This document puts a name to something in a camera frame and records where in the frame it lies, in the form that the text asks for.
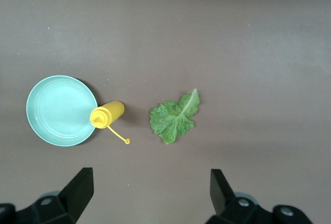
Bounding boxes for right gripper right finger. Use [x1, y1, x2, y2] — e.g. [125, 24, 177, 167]
[206, 169, 315, 224]

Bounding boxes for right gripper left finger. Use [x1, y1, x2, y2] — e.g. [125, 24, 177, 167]
[0, 167, 95, 224]

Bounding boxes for yellow mustard squeeze bottle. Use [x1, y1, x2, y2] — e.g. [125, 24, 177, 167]
[89, 100, 131, 145]

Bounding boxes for mint green plate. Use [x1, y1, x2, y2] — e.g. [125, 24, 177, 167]
[25, 75, 99, 147]

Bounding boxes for green lettuce leaf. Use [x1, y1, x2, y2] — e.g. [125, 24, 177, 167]
[149, 87, 201, 145]

